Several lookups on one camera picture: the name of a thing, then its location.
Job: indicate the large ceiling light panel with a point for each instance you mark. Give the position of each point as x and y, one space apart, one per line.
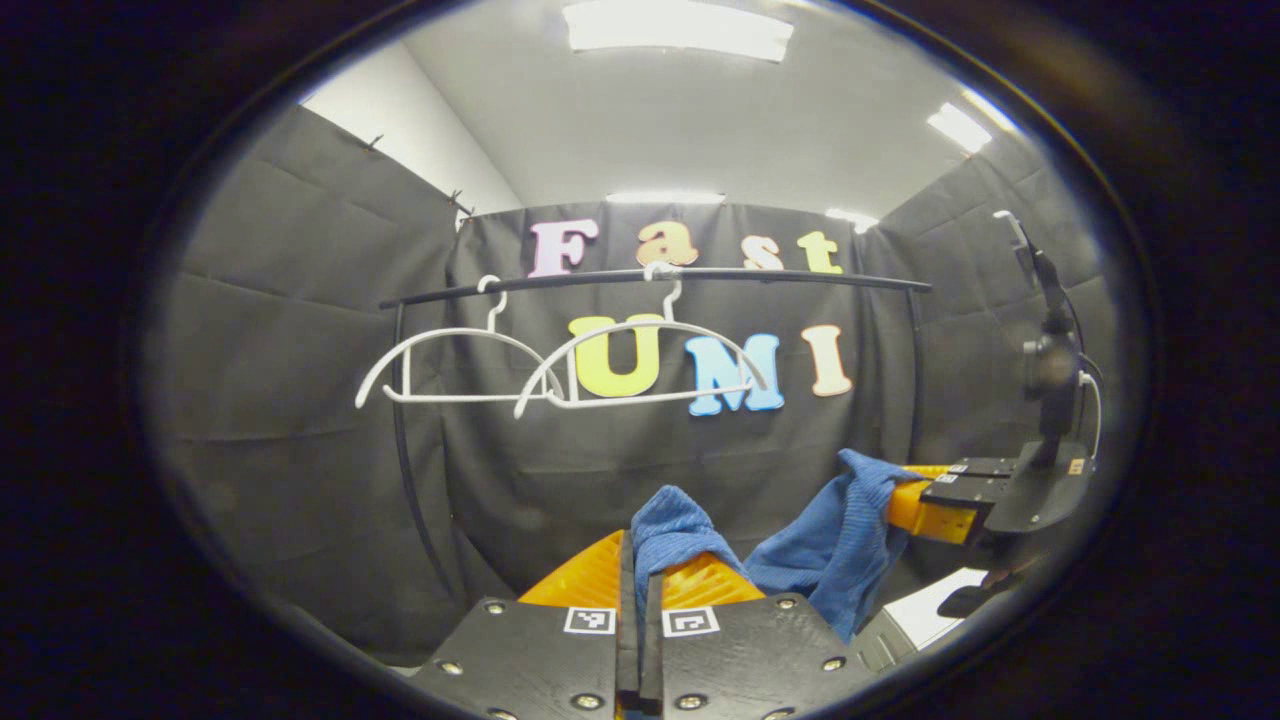
680 28

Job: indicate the white plastic clothes hanger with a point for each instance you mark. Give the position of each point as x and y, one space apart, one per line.
640 330
440 335

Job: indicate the white table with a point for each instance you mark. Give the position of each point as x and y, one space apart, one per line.
935 610

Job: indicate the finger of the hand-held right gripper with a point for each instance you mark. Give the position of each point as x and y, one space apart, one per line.
985 468
960 492

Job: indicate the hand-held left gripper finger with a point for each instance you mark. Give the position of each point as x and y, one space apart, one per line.
650 655
628 650

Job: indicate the black metal clothes rack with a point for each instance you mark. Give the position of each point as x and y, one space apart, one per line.
800 278

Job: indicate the black backdrop cloth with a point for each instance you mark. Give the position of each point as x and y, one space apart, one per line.
300 400

